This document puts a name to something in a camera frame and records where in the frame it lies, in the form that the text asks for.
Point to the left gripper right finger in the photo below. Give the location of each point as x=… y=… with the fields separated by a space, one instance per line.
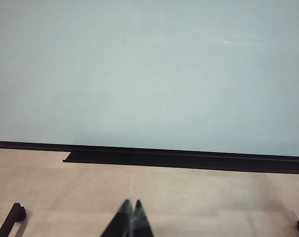
x=140 y=222

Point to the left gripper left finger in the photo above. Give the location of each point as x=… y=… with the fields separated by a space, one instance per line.
x=123 y=222

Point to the black whiteboard pen tray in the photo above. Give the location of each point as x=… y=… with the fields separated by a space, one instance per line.
x=188 y=163

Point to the large white whiteboard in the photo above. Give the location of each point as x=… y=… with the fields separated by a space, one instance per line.
x=139 y=74

